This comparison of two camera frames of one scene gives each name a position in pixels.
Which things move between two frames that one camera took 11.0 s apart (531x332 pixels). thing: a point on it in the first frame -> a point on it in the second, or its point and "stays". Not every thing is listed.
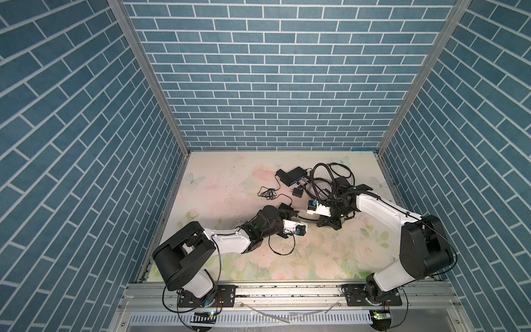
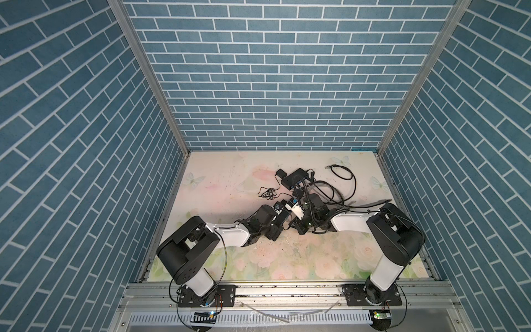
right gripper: x=328 y=220 -> x=296 y=225
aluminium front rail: x=162 y=297 stays
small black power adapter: x=297 y=191 stays
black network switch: x=292 y=176 stays
